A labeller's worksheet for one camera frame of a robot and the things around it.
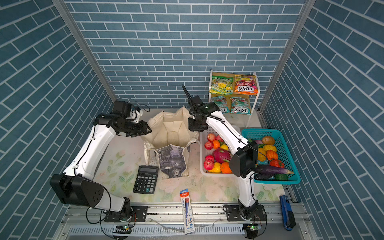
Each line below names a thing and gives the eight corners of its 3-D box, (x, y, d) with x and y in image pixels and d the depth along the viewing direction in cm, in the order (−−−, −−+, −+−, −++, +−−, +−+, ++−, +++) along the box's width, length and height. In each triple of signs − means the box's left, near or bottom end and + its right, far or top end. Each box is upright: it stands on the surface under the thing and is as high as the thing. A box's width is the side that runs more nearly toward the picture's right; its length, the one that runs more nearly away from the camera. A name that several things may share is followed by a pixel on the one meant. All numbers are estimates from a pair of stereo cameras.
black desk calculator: (133, 194, 82) (131, 192, 80) (140, 167, 92) (139, 165, 90) (154, 194, 82) (152, 192, 80) (159, 167, 92) (158, 165, 90)
